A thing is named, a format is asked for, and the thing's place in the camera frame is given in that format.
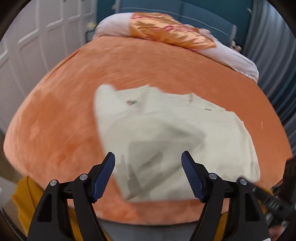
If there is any cream knit cardigan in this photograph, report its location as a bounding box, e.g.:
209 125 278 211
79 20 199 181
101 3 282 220
94 84 260 202

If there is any grey pleated curtain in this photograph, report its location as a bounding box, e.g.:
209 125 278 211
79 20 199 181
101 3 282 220
243 1 295 152

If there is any white panelled wardrobe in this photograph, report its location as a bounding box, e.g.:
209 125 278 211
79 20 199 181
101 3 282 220
1 0 97 132

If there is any small bedside table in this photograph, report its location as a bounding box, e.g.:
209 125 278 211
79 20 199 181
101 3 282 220
85 22 97 43

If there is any white pink pillow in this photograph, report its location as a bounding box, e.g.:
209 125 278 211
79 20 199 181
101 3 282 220
93 13 259 82

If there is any blue upholstered headboard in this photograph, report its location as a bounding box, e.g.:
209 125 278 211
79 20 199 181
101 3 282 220
114 0 237 46

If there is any orange floral satin pillow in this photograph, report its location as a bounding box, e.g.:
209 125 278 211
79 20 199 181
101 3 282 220
129 12 216 51

